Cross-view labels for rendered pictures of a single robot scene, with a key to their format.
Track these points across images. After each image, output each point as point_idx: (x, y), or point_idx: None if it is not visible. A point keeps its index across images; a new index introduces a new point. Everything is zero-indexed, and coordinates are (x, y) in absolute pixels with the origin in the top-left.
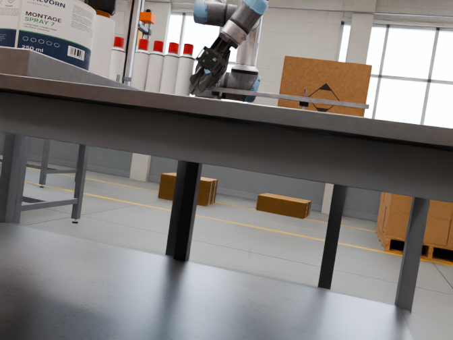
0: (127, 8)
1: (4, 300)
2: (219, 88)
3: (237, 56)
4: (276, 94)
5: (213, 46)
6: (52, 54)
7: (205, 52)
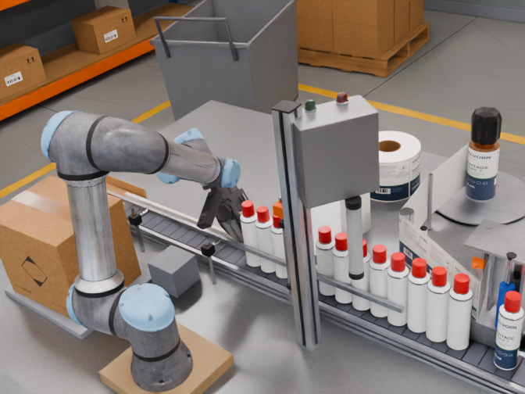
0: (310, 216)
1: None
2: (216, 233)
3: (115, 259)
4: (169, 214)
5: (233, 188)
6: None
7: (241, 194)
